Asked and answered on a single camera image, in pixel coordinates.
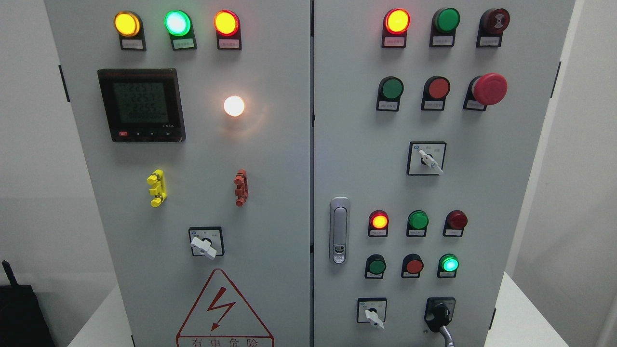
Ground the black knob selector switch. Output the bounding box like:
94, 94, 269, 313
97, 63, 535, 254
424, 297, 456, 333

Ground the red terminal connector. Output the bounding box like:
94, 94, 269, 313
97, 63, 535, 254
234, 169, 249, 207

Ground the red indicator light lower left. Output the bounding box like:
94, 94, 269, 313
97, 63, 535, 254
368, 210, 389, 238

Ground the red indicator light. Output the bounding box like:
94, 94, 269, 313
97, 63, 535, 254
443, 210, 469, 238
368, 210, 389, 238

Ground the white glowing indicator light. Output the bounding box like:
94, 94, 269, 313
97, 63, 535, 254
223, 96, 245, 117

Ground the green push button lower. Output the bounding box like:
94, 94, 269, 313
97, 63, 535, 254
364, 254, 387, 279

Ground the green push button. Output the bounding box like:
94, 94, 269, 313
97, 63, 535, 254
364, 254, 387, 279
376, 76, 404, 112

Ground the green push button upper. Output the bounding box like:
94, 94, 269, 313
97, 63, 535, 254
376, 76, 404, 112

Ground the green indicator light lower middle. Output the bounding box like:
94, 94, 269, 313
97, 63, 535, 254
407, 210, 429, 237

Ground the grey cabinet left door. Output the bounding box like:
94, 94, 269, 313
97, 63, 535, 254
45, 0, 311, 347

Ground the grey cabinet door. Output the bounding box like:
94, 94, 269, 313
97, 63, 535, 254
313, 0, 575, 347
45, 0, 311, 347

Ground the grey cabinet right door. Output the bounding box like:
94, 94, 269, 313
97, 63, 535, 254
313, 0, 575, 347

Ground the red push button lower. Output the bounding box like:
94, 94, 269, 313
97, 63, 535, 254
401, 254, 424, 279

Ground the red push button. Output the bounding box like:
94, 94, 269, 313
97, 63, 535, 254
401, 254, 424, 279
421, 76, 450, 111

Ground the yellow terminal connector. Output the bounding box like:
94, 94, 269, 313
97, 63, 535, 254
146, 169, 167, 207

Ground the red indicator light lower right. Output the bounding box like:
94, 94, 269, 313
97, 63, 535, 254
443, 210, 469, 238

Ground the red push button upper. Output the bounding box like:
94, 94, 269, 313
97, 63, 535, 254
421, 76, 450, 111

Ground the green indicator button lower right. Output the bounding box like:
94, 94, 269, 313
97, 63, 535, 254
437, 254, 460, 279

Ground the red lightning warning sticker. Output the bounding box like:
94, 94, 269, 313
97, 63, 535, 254
175, 268, 275, 347

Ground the red-ringed orange indicator light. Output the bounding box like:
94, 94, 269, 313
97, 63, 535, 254
213, 9, 242, 50

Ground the red lit indicator top right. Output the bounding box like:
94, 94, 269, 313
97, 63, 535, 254
381, 7, 411, 48

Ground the black digital power meter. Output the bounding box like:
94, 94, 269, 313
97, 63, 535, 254
97, 68, 186, 143

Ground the green lit indicator light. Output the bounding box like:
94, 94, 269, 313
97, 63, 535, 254
164, 10, 198, 51

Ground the red emergency stop mushroom button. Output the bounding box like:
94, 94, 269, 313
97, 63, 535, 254
463, 72, 508, 112

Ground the green indicator light top right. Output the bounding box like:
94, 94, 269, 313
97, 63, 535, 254
429, 7, 460, 47

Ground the yellow indicator light top left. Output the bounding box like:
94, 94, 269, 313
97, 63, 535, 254
114, 11, 147, 51

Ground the dark red buzzer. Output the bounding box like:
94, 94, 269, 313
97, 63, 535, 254
476, 8, 510, 48

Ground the black device with antenna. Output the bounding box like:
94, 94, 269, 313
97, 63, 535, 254
0, 260, 55, 347

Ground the silver door latch handle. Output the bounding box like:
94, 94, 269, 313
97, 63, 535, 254
329, 196, 350, 265

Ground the white-handled selector switch upper right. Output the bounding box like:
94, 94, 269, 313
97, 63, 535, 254
407, 141, 447, 176

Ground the white-handled selector switch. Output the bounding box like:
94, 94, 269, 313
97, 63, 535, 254
407, 141, 447, 176
356, 297, 388, 329

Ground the white-handled selector switch left door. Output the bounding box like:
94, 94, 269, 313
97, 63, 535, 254
188, 226, 225, 260

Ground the white-handled selector switch bottom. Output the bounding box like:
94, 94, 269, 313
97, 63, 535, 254
356, 297, 388, 329

